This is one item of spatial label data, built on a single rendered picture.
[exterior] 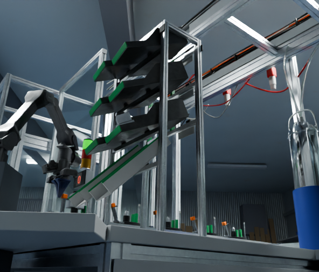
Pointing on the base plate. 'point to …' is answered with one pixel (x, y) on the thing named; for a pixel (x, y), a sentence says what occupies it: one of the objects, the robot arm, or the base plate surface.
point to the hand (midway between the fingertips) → (60, 189)
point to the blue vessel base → (316, 218)
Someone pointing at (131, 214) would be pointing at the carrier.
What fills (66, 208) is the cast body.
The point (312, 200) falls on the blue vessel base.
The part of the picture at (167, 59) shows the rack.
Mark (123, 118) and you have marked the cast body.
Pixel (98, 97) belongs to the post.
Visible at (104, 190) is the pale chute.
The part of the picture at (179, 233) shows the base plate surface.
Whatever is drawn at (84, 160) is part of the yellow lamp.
